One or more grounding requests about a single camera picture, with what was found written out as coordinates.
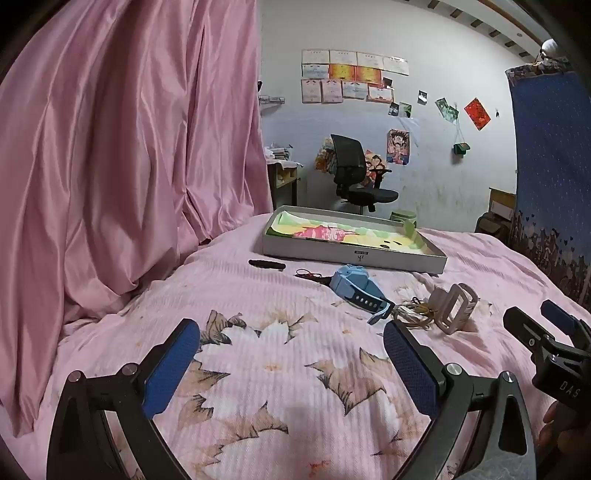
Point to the green hanging pouch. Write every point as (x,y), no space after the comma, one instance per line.
(461,148)

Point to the pink satin curtain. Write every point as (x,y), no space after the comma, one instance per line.
(115,138)

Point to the yellow cartoon wall poster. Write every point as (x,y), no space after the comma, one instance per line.
(323,157)

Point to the green wall photo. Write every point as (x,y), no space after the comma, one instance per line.
(447,110)

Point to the brown cardboard carton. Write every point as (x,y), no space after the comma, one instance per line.
(502,203)

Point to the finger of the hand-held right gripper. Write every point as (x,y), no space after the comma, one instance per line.
(524,323)
(561,318)

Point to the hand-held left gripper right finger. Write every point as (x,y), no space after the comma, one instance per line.
(411,364)

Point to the colourful printed cloth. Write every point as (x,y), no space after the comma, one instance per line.
(323,230)

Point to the stack of books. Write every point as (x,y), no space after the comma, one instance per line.
(279,153)

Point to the grey cardboard box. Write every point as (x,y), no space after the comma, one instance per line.
(323,261)

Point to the wooden desk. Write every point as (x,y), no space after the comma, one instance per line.
(281,177)

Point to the pink floral bed sheet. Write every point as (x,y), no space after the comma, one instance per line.
(286,369)

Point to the gold bangle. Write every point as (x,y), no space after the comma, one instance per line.
(418,305)

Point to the clear wall shelf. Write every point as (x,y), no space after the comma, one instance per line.
(272,99)

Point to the red paper wall decoration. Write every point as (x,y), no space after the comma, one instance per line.
(478,113)

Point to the blue wrist watch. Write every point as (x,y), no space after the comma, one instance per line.
(353,286)

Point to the person's right hand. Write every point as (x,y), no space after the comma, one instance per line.
(554,438)

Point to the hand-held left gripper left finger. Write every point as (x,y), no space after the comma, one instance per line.
(171,364)

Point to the blue starry curtain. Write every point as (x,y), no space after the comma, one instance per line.
(549,175)

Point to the small wall photo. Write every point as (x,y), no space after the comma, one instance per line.
(394,108)
(405,110)
(422,97)

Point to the orange cartoon wall poster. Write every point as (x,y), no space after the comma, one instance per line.
(375,164)

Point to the black office chair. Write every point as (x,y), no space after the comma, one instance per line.
(348,157)

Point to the group of wall certificates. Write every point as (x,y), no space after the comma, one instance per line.
(341,74)

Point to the green plastic stool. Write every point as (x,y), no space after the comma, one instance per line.
(402,215)

